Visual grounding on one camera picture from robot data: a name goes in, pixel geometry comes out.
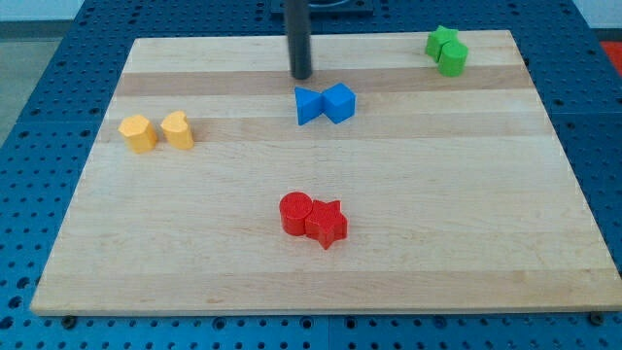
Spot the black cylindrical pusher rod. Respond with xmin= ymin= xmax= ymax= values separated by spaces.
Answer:
xmin=284 ymin=0 xmax=312 ymax=80

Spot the green cylinder block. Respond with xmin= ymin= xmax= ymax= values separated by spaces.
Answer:
xmin=438 ymin=40 xmax=468 ymax=77

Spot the light wooden board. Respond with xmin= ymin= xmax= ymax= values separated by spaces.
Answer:
xmin=30 ymin=30 xmax=621 ymax=317

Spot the yellow hexagon block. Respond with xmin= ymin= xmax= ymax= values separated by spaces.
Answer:
xmin=118 ymin=115 xmax=157 ymax=154

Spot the red star block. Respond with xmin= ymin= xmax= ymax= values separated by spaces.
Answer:
xmin=304 ymin=199 xmax=348 ymax=250

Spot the blue cube block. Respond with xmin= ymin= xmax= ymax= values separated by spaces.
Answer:
xmin=322 ymin=83 xmax=356 ymax=123

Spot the yellow heart block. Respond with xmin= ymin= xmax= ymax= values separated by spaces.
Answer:
xmin=160 ymin=111 xmax=194 ymax=150

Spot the blue triangular block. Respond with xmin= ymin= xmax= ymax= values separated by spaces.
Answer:
xmin=294 ymin=87 xmax=324 ymax=125

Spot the green star block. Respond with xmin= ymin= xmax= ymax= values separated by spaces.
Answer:
xmin=425 ymin=25 xmax=459 ymax=62

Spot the red cylinder block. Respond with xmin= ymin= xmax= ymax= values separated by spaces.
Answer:
xmin=279 ymin=192 xmax=313 ymax=236

